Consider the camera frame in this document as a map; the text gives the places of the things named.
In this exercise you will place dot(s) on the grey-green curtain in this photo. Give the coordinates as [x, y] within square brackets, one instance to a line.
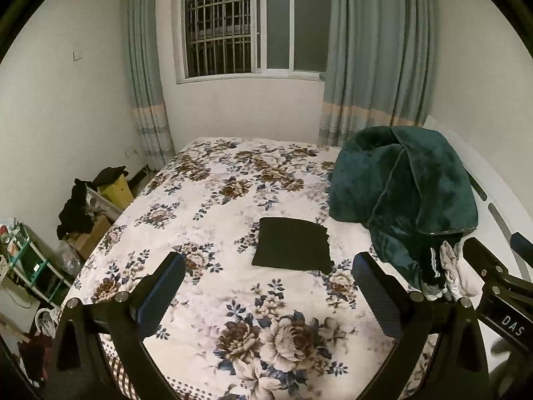
[145, 91]
[374, 50]

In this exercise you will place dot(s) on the black garment with white stripes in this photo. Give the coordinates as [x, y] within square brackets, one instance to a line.
[433, 275]

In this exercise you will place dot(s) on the brown cardboard box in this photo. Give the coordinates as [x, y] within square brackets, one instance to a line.
[89, 239]

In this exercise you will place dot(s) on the green shelf rack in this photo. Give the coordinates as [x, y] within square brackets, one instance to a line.
[29, 258]

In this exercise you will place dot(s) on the dark green plush blanket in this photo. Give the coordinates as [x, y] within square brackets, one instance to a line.
[395, 175]

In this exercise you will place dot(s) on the clear plastic bag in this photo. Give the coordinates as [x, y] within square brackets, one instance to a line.
[68, 258]

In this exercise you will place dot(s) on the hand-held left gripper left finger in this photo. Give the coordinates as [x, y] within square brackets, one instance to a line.
[163, 296]

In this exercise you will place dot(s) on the yellow box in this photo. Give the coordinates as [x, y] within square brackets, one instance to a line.
[118, 193]

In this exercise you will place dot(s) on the black striped sweater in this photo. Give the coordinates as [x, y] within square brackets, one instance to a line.
[291, 243]

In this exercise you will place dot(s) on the white bed headboard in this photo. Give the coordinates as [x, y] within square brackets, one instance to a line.
[501, 198]

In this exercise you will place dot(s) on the dark red cloth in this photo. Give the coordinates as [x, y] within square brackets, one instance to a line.
[33, 354]

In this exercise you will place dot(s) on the white wall switch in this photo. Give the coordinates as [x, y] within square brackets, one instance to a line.
[77, 55]

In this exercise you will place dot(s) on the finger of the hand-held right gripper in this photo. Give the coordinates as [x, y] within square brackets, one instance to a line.
[485, 258]
[524, 246]

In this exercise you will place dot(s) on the floral bed quilt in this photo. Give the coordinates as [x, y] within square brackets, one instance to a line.
[233, 175]

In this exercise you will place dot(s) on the window with metal grille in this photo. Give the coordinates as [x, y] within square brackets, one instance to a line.
[216, 29]

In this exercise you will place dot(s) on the white clothes pile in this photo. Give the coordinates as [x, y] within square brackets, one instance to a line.
[452, 271]

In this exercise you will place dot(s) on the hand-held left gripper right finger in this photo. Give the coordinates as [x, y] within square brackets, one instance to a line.
[374, 296]

